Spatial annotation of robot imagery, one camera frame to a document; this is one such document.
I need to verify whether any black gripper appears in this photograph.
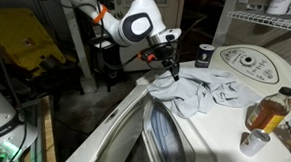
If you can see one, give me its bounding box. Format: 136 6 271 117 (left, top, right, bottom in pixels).
150 40 184 83

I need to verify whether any white cylindrical can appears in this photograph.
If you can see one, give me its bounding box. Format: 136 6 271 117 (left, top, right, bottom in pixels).
239 127 272 159

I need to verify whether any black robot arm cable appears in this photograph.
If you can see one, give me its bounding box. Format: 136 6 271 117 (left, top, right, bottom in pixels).
70 1 185 76

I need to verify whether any light blue cloth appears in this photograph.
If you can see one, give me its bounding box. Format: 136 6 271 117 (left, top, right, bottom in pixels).
146 64 264 123

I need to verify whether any dark blue round canister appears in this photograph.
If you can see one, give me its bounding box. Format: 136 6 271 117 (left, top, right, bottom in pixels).
194 43 217 70

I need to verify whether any wooden platform board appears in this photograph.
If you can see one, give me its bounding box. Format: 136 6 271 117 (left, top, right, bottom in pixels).
35 94 63 162

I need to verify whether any white wire wall shelf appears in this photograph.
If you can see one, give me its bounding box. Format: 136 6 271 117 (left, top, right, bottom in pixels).
225 9 291 42

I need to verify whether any white top-load washing machine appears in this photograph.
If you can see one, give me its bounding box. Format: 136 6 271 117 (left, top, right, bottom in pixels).
62 35 291 162

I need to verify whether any white washing machine lid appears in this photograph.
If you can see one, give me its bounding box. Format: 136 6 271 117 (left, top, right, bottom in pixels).
62 80 153 162

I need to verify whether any tall white bottle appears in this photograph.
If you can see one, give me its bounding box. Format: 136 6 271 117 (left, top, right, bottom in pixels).
265 0 291 17

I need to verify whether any amber liquid bottle black cap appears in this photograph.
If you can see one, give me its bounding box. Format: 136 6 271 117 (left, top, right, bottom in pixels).
245 84 291 135

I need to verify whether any orange cable strap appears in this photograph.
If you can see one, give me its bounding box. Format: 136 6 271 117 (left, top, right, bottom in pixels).
92 4 109 25

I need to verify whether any yellow plastic machine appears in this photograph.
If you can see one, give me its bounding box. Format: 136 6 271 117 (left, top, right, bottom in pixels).
0 6 70 81

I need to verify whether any black metal stand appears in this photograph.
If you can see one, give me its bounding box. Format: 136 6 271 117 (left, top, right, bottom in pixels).
86 34 129 93

